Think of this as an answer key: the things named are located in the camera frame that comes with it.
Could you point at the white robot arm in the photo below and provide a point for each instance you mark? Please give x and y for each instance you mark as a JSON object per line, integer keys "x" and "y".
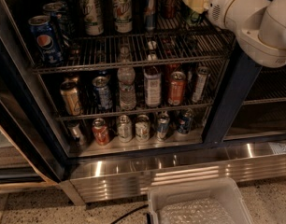
{"x": 258, "y": 25}

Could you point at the red Coca-Cola can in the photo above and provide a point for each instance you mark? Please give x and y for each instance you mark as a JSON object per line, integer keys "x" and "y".
{"x": 168, "y": 8}

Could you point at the silver blue energy drink can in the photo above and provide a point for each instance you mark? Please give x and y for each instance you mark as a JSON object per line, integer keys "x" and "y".
{"x": 149, "y": 14}

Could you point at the silver slim can middle shelf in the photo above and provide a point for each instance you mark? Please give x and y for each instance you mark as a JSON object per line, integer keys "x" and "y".
{"x": 202, "y": 74}

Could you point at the right white green soda can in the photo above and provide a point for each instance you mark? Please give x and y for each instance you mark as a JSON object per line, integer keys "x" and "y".
{"x": 122, "y": 15}

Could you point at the white green soda can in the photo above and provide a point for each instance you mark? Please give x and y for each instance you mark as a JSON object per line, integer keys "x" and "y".
{"x": 122, "y": 15}
{"x": 92, "y": 16}

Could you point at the orange red can middle shelf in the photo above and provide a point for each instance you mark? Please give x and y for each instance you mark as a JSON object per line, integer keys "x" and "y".
{"x": 176, "y": 88}

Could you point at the left white green soda can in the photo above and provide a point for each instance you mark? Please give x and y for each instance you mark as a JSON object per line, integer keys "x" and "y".
{"x": 92, "y": 16}

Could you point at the stainless steel fridge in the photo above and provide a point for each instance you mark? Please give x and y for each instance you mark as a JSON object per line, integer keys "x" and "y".
{"x": 235, "y": 137}

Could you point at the blue silver can bottom shelf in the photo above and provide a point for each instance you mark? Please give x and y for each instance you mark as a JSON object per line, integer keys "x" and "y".
{"x": 162, "y": 126}

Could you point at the blue Pepsi can bottom shelf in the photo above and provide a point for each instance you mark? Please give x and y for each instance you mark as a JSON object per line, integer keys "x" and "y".
{"x": 185, "y": 121}

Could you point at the blue can middle shelf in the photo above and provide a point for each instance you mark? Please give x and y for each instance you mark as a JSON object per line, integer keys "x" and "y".
{"x": 102, "y": 93}

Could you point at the white green can bottom shelf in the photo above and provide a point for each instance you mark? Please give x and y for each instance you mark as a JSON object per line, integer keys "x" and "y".
{"x": 142, "y": 128}

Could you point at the gold can middle shelf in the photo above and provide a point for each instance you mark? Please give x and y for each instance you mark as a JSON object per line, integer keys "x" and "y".
{"x": 70, "y": 94}

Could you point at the front blue Pepsi can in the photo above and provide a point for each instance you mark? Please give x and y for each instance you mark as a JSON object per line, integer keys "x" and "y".
{"x": 47, "y": 40}

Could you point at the red can bottom shelf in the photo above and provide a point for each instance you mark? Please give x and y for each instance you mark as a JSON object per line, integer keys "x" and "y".
{"x": 100, "y": 131}

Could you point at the dark silver can bottom left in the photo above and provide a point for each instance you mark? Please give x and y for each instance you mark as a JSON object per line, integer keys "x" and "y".
{"x": 77, "y": 134}

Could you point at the open fridge glass door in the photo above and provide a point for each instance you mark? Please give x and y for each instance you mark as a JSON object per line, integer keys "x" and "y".
{"x": 26, "y": 161}

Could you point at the white labelled bottle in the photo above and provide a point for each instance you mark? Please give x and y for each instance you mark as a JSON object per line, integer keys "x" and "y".
{"x": 152, "y": 85}

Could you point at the clear water bottle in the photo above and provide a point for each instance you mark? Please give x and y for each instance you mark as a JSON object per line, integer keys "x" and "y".
{"x": 126, "y": 76}

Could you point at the white plastic bin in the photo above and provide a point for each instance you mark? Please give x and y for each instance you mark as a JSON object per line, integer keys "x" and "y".
{"x": 215, "y": 201}

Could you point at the middle wire shelf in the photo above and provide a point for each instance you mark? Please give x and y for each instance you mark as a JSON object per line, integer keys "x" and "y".
{"x": 189, "y": 69}

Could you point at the wire shelf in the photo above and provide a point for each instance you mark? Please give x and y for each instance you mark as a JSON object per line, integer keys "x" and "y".
{"x": 189, "y": 69}
{"x": 172, "y": 41}

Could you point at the top wire shelf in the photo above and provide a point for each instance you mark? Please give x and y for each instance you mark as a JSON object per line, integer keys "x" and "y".
{"x": 172, "y": 41}

